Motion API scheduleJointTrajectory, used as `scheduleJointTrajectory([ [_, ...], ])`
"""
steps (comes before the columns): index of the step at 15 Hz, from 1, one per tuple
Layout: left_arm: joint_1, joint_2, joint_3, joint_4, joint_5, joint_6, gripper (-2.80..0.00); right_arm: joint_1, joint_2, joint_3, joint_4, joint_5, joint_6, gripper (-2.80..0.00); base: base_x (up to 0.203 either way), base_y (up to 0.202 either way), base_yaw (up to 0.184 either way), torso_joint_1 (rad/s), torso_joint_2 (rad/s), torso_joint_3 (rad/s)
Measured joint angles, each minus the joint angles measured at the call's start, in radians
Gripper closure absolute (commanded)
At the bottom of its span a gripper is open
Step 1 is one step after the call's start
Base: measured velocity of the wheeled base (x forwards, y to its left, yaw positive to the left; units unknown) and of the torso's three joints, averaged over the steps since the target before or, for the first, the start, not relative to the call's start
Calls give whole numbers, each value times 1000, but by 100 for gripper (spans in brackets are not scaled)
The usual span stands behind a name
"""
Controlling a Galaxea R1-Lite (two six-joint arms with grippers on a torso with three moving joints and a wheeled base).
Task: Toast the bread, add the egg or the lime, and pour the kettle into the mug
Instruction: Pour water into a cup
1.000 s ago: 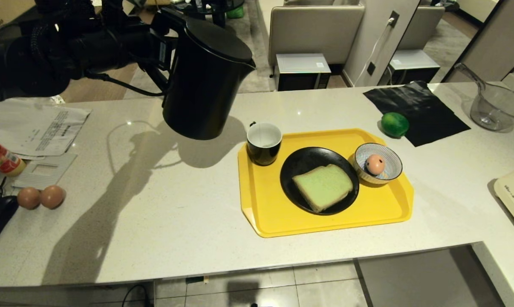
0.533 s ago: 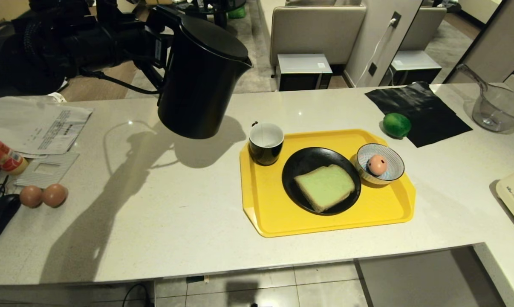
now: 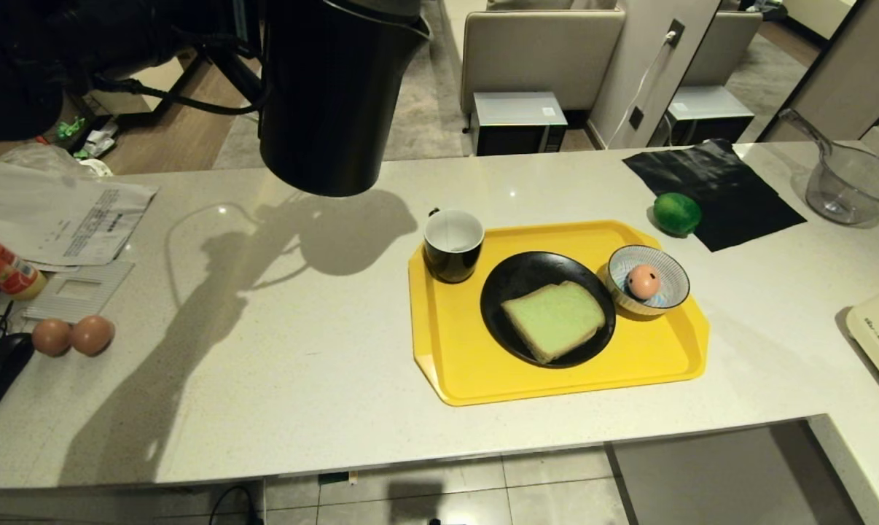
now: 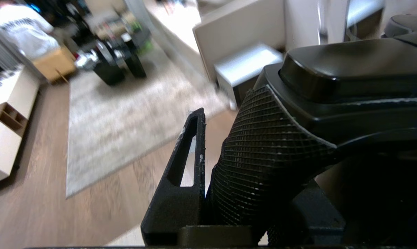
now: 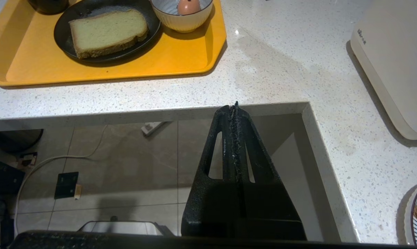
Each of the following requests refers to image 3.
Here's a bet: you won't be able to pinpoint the black kettle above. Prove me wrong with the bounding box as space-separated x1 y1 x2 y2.
258 0 434 198

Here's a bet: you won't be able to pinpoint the black mug white inside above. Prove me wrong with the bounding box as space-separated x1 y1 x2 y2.
422 208 486 285

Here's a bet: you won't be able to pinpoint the slice of toast bread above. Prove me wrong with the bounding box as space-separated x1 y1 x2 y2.
499 280 607 365

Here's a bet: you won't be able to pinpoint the brown egg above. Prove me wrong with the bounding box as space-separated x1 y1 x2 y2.
626 263 663 301
70 314 116 357
31 318 73 358

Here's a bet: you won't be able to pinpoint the green lime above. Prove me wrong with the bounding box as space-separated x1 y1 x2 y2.
652 192 703 238

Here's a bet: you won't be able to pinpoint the black round plate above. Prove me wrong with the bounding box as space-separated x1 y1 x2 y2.
480 251 617 370

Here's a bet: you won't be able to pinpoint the yellow plastic tray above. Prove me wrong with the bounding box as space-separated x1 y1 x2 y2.
408 219 711 408

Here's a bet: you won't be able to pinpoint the black microwave oven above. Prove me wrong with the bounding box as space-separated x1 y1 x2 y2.
470 91 569 158

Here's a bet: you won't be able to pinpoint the small patterned ceramic bowl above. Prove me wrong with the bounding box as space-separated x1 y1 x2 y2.
603 244 692 318

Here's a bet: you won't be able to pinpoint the black mat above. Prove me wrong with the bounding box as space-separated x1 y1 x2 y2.
621 138 808 254

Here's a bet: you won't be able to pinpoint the grey cardboard insert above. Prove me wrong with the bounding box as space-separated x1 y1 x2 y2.
22 260 135 324

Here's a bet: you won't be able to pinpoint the printed paper sheets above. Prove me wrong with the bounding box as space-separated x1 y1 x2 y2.
0 163 159 268

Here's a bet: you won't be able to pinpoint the clear plastic bag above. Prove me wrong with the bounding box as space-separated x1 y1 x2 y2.
0 141 114 179

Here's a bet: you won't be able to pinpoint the clear glass measuring jug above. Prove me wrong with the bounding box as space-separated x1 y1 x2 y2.
778 107 879 226

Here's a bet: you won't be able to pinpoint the orange bottle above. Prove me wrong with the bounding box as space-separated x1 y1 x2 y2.
0 224 49 301

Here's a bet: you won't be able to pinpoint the white power cable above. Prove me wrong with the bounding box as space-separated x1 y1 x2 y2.
604 31 679 149

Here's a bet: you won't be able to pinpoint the black floor cable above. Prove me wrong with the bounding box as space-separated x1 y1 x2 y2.
207 484 263 525

